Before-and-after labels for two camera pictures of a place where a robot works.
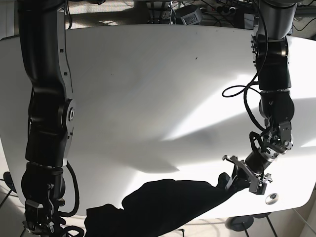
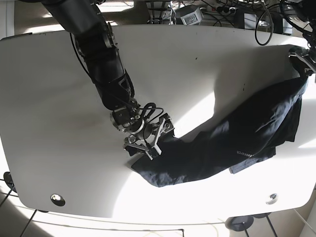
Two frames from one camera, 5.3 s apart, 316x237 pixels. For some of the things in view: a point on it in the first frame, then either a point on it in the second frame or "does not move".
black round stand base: [240, 223] does not move
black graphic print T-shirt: [156, 208] -> [255, 132]
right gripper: [258, 184] -> [304, 55]
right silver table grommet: [271, 198] does not move
